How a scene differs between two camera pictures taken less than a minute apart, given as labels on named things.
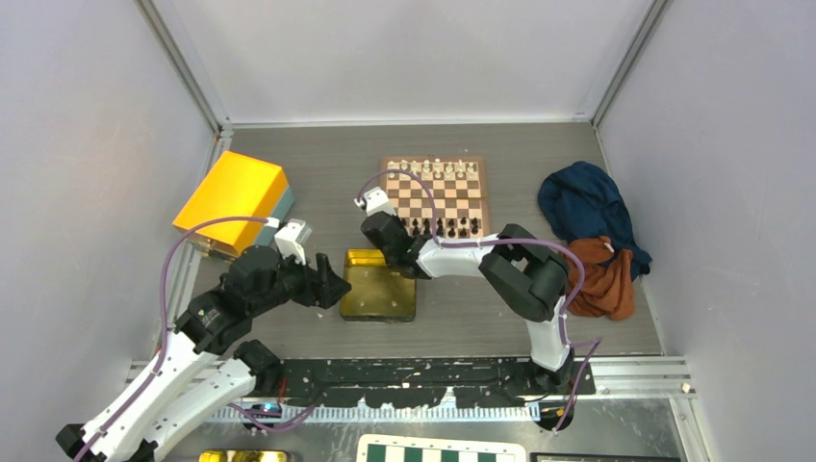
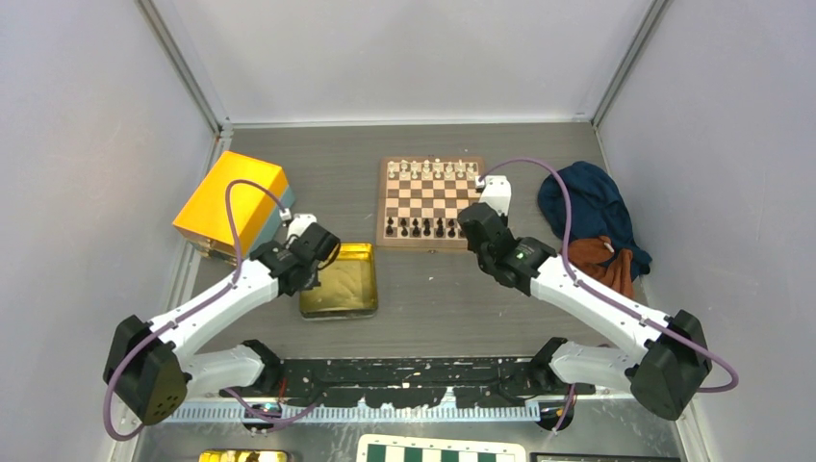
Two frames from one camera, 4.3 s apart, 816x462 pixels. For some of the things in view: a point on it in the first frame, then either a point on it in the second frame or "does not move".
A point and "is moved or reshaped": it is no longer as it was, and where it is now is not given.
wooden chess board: x=438 y=195 does not move
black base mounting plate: x=426 y=383 does not move
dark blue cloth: x=581 y=201 does not move
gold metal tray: x=379 y=293 is moved or reshaped
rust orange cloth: x=607 y=289 does not move
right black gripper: x=395 y=220 -> x=506 y=222
